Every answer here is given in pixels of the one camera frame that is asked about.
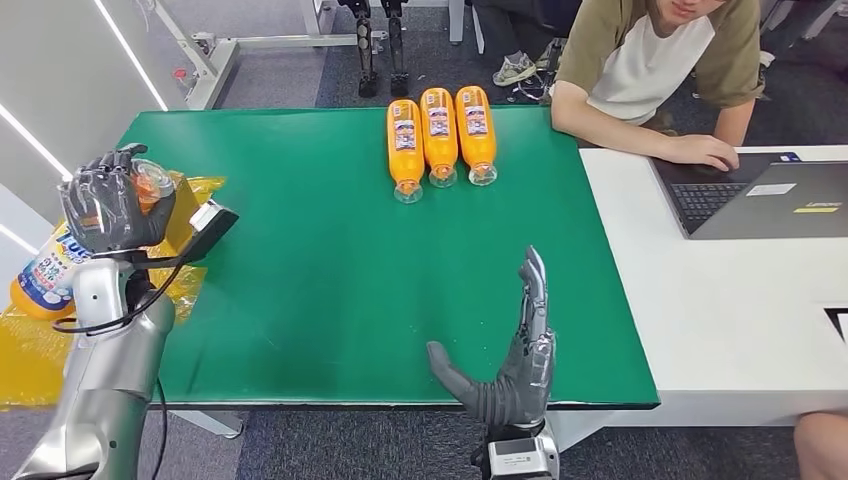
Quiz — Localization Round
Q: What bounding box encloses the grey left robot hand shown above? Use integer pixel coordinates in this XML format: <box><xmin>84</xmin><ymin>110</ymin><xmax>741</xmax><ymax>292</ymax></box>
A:
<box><xmin>58</xmin><ymin>143</ymin><xmax>179</xmax><ymax>257</ymax></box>

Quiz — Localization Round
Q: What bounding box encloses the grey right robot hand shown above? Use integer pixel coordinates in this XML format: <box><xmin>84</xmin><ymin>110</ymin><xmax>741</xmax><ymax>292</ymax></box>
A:
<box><xmin>425</xmin><ymin>246</ymin><xmax>557</xmax><ymax>429</ymax></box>

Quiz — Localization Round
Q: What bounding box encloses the orange bottle with clear cap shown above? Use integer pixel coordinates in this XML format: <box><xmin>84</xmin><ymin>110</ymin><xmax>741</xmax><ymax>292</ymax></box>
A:
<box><xmin>386</xmin><ymin>98</ymin><xmax>427</xmax><ymax>205</ymax></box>
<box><xmin>419</xmin><ymin>87</ymin><xmax>460</xmax><ymax>189</ymax></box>
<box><xmin>9</xmin><ymin>158</ymin><xmax>177</xmax><ymax>323</ymax></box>
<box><xmin>455</xmin><ymin>84</ymin><xmax>499</xmax><ymax>187</ymax></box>

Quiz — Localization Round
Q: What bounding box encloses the yellow plastic-wrapped cardboard box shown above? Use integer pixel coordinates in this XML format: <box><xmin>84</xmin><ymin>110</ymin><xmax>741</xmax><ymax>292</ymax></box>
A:
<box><xmin>0</xmin><ymin>172</ymin><xmax>227</xmax><ymax>409</ymax></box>

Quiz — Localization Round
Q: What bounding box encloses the green table mat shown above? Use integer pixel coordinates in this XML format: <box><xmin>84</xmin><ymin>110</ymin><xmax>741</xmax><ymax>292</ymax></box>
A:
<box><xmin>115</xmin><ymin>105</ymin><xmax>662</xmax><ymax>412</ymax></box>

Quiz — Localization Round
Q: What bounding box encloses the person's right hand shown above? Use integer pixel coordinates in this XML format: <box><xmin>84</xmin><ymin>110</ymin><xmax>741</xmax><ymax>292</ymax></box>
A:
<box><xmin>662</xmin><ymin>134</ymin><xmax>741</xmax><ymax>173</ymax></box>

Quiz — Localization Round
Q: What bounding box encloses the dark grey laptop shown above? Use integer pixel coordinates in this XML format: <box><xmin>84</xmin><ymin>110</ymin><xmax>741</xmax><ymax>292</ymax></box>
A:
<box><xmin>651</xmin><ymin>152</ymin><xmax>848</xmax><ymax>241</ymax></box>

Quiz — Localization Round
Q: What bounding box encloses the black robot leg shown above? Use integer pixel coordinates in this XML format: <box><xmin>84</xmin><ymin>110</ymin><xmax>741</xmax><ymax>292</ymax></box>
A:
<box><xmin>380</xmin><ymin>0</ymin><xmax>410</xmax><ymax>98</ymax></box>
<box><xmin>337</xmin><ymin>0</ymin><xmax>381</xmax><ymax>99</ymax></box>

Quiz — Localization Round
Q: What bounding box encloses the seated person's knee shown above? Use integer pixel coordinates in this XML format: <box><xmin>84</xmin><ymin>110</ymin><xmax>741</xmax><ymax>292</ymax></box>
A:
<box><xmin>794</xmin><ymin>410</ymin><xmax>848</xmax><ymax>480</ymax></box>

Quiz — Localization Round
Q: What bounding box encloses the grey sneaker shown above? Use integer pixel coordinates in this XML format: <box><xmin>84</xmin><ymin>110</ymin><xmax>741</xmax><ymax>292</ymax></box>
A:
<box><xmin>492</xmin><ymin>50</ymin><xmax>537</xmax><ymax>88</ymax></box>

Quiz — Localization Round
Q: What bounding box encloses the person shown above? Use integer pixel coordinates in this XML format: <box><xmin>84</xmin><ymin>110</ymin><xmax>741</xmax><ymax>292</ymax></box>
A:
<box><xmin>549</xmin><ymin>0</ymin><xmax>764</xmax><ymax>172</ymax></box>

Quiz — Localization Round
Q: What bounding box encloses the white desk leg bracket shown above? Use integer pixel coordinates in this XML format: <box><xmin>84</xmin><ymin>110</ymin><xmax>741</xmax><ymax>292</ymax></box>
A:
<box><xmin>547</xmin><ymin>410</ymin><xmax>601</xmax><ymax>453</ymax></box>

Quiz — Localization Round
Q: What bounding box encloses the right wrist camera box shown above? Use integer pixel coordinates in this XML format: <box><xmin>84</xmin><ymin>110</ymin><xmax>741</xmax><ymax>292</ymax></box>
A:
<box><xmin>486</xmin><ymin>437</ymin><xmax>555</xmax><ymax>480</ymax></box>

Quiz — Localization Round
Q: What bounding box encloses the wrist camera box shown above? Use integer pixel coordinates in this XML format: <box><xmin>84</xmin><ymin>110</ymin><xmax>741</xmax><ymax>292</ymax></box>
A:
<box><xmin>486</xmin><ymin>437</ymin><xmax>555</xmax><ymax>480</ymax></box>
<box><xmin>177</xmin><ymin>199</ymin><xmax>240</xmax><ymax>264</ymax></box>

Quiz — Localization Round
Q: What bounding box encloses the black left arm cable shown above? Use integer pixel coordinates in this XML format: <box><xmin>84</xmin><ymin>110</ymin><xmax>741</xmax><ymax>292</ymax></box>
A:
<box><xmin>51</xmin><ymin>256</ymin><xmax>188</xmax><ymax>480</ymax></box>

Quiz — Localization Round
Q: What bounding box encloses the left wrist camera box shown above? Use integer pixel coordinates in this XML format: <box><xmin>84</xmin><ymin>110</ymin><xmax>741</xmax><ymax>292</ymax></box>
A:
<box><xmin>177</xmin><ymin>199</ymin><xmax>240</xmax><ymax>264</ymax></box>

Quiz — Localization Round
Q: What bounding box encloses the white table frame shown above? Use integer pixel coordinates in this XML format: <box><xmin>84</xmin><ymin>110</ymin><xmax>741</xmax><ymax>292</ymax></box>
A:
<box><xmin>152</xmin><ymin>0</ymin><xmax>389</xmax><ymax>111</ymax></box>

